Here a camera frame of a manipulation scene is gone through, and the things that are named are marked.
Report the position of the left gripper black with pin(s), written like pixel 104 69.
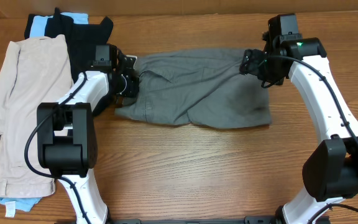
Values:
pixel 131 90

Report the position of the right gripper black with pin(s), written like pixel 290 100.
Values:
pixel 250 65

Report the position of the grey shorts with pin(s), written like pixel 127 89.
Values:
pixel 198 86

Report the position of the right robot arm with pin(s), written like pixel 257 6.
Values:
pixel 330 175

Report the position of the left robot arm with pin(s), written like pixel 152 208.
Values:
pixel 65 133

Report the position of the black garment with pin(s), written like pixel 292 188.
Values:
pixel 82 41

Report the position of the beige shorts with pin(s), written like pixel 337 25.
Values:
pixel 34 70

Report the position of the light blue garment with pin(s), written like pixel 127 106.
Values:
pixel 36 26

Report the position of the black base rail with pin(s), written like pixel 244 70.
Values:
pixel 194 221

